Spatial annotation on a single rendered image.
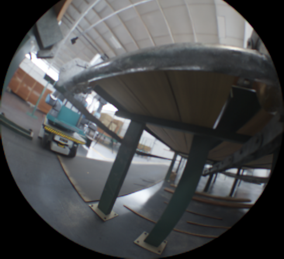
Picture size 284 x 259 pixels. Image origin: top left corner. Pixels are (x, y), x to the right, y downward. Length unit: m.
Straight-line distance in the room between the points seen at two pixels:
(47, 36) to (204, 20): 6.29
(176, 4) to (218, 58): 6.28
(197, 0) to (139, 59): 6.10
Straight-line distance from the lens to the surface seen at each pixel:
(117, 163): 0.68
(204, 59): 0.16
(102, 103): 1.60
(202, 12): 6.31
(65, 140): 1.47
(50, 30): 0.52
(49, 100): 1.44
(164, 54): 0.17
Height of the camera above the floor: 0.60
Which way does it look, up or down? 16 degrees up
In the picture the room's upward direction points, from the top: 22 degrees clockwise
